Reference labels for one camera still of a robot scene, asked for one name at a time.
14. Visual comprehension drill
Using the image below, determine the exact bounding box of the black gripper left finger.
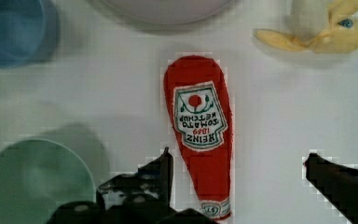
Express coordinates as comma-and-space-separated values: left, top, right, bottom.
96, 147, 173, 210

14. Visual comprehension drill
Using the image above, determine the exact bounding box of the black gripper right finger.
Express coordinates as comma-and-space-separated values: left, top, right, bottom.
304, 153, 358, 224

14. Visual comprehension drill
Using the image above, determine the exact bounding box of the red plush ketchup bottle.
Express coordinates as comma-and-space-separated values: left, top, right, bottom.
163, 55, 233, 220

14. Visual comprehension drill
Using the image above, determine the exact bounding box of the green mug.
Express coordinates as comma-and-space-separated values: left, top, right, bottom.
0, 124, 109, 224

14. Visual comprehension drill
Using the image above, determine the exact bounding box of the lilac round plate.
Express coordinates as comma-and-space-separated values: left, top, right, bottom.
98, 0, 235, 25

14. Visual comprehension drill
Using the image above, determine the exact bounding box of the peeled banana toy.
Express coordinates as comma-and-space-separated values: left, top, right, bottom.
255, 0, 358, 54

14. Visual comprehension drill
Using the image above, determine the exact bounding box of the blue bowl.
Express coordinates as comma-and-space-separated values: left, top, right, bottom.
0, 0, 60, 68

